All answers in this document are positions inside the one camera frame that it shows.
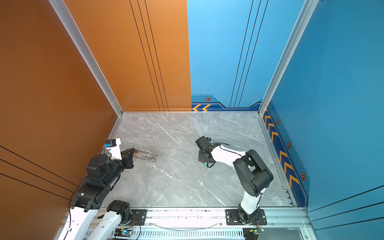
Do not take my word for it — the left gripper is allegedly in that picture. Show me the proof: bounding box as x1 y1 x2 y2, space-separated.
104 147 135 188

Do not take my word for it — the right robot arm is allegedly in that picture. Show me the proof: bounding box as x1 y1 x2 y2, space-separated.
196 136 274 226

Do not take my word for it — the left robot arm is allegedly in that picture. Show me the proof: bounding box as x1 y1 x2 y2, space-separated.
58 148 135 240

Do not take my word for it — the green circuit board left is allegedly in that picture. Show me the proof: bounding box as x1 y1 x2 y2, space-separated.
114 229 134 238

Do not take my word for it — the green circuit board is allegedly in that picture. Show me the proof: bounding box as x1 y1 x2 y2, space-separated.
243 226 265 240
114 229 134 238

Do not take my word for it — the green circuit board right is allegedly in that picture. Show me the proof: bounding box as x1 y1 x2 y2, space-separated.
243 226 265 240

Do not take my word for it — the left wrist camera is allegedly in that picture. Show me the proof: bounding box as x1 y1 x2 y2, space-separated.
103 138 122 160

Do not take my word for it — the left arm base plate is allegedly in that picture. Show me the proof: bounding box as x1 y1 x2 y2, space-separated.
128 209 147 227

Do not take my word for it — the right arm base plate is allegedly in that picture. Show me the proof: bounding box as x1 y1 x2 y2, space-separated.
225 209 268 226

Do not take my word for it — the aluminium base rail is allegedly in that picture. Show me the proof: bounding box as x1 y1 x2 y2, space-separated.
59 206 316 240

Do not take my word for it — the aluminium corner post left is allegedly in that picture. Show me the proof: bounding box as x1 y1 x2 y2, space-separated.
49 0 124 117

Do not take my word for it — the aluminium corner post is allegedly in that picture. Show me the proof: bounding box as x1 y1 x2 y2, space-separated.
258 0 319 117
49 0 124 117

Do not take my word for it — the aluminium corner post right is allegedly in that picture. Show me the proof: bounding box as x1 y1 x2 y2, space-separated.
258 0 319 117

